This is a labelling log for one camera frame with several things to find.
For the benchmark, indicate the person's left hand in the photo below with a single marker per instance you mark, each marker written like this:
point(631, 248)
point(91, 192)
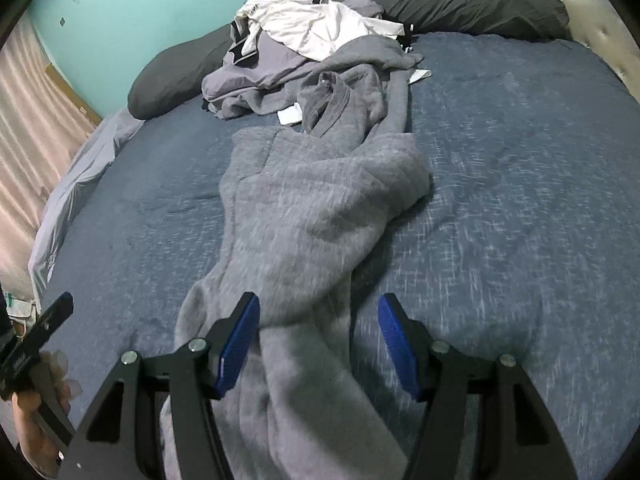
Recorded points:
point(35, 440)

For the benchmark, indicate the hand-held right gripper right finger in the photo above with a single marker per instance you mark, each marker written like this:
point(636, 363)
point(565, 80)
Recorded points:
point(397, 345)

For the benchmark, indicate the lilac grey garment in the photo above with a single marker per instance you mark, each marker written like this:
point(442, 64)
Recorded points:
point(260, 70)

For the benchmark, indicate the wooden window trim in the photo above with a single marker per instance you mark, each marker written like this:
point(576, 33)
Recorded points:
point(75, 95)

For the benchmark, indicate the light grey bed sheet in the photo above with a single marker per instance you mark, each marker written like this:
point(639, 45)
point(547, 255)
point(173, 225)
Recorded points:
point(75, 185)

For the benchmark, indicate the black striped garment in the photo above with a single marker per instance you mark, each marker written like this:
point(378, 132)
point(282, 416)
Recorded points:
point(407, 35)

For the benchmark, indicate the grey knit sweater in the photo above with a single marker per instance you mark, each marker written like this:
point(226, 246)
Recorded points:
point(310, 220)

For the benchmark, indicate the blue patterned bedspread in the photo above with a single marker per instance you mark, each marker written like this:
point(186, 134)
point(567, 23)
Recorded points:
point(500, 185)

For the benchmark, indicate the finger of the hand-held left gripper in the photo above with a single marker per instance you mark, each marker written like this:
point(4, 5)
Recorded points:
point(52, 320)

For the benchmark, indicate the cream tufted headboard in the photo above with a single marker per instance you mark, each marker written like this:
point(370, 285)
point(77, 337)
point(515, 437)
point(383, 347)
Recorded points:
point(600, 35)

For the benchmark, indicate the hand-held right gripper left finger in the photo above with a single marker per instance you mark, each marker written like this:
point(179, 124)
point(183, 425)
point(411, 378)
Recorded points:
point(239, 345)

